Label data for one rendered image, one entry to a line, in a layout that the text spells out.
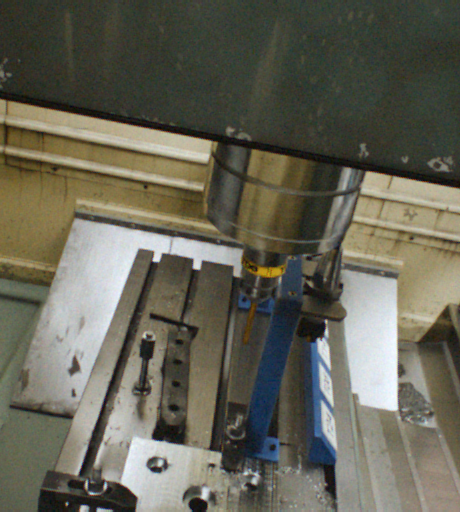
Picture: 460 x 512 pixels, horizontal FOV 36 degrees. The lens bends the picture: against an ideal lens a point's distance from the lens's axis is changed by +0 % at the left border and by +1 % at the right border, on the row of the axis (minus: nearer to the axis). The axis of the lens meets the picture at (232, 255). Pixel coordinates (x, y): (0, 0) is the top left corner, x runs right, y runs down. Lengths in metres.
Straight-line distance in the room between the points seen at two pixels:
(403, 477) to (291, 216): 0.99
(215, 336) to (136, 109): 0.96
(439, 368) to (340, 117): 1.50
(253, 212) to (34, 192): 1.35
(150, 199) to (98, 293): 0.29
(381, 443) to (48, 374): 0.77
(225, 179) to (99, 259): 1.22
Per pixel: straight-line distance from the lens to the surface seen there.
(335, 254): 1.09
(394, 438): 1.68
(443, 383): 1.99
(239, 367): 1.44
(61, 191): 1.95
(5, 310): 2.06
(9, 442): 1.63
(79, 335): 1.77
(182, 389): 1.26
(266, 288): 0.78
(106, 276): 1.85
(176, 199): 1.89
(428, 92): 0.59
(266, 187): 0.66
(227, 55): 0.57
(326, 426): 1.29
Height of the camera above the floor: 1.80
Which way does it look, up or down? 30 degrees down
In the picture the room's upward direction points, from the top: 12 degrees clockwise
